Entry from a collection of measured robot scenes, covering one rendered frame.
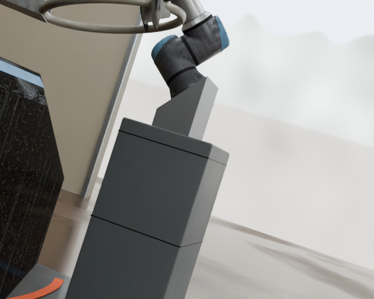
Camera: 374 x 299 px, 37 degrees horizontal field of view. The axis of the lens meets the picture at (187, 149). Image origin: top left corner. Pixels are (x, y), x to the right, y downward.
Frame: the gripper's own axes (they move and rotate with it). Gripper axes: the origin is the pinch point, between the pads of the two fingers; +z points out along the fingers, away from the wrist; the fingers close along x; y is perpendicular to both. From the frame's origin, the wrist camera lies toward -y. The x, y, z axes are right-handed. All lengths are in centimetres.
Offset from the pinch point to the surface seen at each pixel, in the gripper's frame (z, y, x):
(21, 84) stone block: 20.2, -35.9, 9.0
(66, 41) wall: -90, 193, 503
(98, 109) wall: -6, 217, 461
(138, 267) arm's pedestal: 85, 26, 46
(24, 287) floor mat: 99, -2, 94
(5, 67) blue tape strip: 16.1, -40.6, 8.1
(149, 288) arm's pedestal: 92, 29, 41
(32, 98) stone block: 23.9, -32.4, 9.0
